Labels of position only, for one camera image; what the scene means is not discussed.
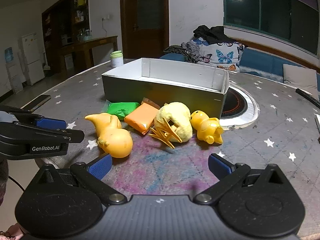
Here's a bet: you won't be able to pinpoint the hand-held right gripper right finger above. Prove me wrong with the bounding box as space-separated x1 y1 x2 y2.
194 154 290 205

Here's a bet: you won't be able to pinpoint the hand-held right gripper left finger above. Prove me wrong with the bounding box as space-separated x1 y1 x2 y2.
32 153 127 205

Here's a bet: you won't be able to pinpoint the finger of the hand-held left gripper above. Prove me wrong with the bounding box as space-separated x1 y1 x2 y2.
0 105 67 130
14 121 85 143

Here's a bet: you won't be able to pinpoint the yellow gourd toy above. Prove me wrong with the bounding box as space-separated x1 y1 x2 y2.
84 113 133 158

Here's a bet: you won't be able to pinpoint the orange packet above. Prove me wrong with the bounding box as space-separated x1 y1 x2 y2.
124 97 160 136

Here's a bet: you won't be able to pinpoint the yellow plush toy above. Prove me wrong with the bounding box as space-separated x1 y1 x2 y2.
154 102 193 143

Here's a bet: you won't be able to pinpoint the grey cardboard box white inside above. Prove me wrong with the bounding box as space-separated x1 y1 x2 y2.
101 58 229 120

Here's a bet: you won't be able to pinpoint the person's left forearm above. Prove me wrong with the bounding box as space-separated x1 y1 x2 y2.
0 159 9 205

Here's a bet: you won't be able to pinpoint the black smartphone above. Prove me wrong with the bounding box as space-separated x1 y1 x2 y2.
22 95 51 112

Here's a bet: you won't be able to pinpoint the yellow pig toy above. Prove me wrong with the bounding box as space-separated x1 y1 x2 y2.
189 110 224 145

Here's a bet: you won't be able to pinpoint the grey star printed table mat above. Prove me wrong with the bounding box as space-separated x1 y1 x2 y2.
22 59 320 240

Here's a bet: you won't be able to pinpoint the green packet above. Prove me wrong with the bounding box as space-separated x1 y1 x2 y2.
102 100 140 120

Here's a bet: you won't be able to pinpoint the round black hob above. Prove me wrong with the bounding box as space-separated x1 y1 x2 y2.
220 85 260 128

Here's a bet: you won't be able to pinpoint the orange spiky plastic piece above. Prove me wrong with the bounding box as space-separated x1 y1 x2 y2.
148 117 183 149

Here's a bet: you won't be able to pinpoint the white water dispenser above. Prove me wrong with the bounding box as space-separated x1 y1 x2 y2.
4 47 24 93

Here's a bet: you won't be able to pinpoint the white refrigerator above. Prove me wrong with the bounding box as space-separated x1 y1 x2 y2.
21 32 46 86

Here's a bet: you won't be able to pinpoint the white jar green lid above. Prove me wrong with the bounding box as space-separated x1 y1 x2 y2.
110 51 123 68

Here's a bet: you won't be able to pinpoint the wooden console table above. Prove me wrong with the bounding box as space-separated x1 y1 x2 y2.
60 36 118 73

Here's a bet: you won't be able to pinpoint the clear jars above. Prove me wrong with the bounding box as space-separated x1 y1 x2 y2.
77 29 93 42

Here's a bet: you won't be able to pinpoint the dark wooden shelf cabinet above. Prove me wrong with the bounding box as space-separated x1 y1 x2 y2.
41 0 90 49

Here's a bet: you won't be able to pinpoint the butterfly printed pillow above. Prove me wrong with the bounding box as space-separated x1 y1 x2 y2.
191 37 244 72

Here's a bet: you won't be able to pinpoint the blue sofa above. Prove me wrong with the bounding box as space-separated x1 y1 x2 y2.
160 45 320 93

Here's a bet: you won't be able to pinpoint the black remote control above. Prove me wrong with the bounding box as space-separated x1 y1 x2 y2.
296 88 320 103

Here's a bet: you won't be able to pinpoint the grey cushion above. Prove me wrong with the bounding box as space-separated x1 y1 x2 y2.
282 64 320 93

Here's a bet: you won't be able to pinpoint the plaid clothing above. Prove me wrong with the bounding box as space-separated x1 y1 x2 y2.
164 42 200 63

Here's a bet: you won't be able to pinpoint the black clothing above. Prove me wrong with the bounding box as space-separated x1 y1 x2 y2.
193 25 237 44

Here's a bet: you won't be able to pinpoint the dark wooden door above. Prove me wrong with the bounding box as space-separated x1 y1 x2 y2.
120 0 170 59

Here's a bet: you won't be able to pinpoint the dark window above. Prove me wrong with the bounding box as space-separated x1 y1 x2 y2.
222 0 320 55

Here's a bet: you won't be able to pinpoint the black cable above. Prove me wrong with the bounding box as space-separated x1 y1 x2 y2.
8 176 26 193

